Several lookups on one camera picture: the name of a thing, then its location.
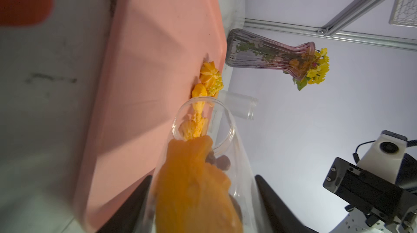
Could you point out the pink plastic tray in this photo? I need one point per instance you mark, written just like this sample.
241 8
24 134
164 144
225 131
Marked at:
153 58

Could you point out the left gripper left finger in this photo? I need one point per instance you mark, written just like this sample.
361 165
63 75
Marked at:
126 218

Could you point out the orange cookie pile on tray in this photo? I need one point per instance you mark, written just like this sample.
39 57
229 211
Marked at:
210 83

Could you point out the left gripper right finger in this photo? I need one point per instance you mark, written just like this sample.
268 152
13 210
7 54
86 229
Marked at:
281 218

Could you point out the dark glass flower vase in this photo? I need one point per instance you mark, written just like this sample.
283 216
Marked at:
248 50

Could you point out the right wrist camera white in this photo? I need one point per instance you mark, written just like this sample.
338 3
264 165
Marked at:
385 156

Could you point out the white wire wall basket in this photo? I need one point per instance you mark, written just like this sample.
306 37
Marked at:
404 13

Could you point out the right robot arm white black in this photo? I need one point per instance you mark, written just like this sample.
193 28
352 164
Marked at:
407 176

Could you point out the clear jar with pretzels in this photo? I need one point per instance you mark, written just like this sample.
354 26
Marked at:
203 182

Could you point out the clear jar with cookies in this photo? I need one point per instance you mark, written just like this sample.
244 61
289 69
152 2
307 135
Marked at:
241 106

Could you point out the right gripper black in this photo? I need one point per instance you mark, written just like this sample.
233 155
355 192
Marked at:
374 204

